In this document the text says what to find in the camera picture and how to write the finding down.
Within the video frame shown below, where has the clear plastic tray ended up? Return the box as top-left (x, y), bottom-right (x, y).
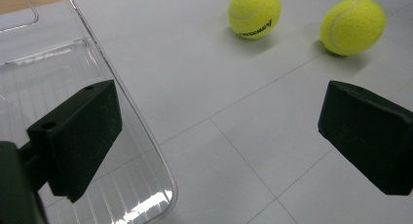
top-left (0, 0), bottom-right (179, 224)

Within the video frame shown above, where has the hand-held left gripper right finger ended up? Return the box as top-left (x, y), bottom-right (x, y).
top-left (317, 80), bottom-right (413, 197)

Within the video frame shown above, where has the yellow tennis ball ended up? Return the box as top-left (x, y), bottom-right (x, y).
top-left (227, 0), bottom-right (282, 41)
top-left (319, 0), bottom-right (388, 56)

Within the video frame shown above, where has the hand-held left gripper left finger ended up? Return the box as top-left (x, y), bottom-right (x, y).
top-left (26, 79), bottom-right (124, 204)

